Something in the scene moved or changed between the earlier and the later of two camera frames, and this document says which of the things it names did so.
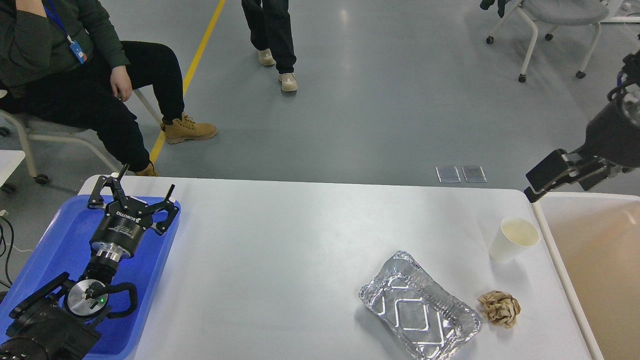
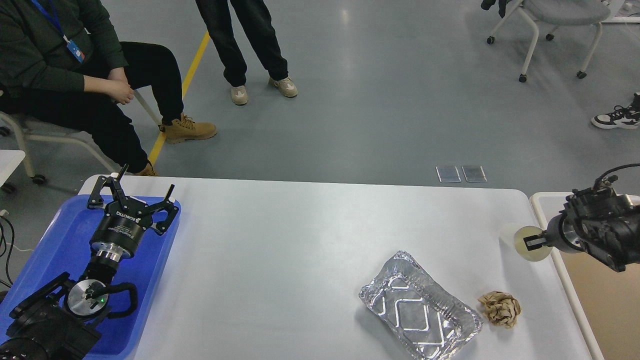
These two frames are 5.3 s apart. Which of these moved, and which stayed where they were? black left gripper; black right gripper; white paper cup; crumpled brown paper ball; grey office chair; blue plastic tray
Moved: white paper cup; black right gripper
Stayed: grey office chair; black left gripper; crumpled brown paper ball; blue plastic tray
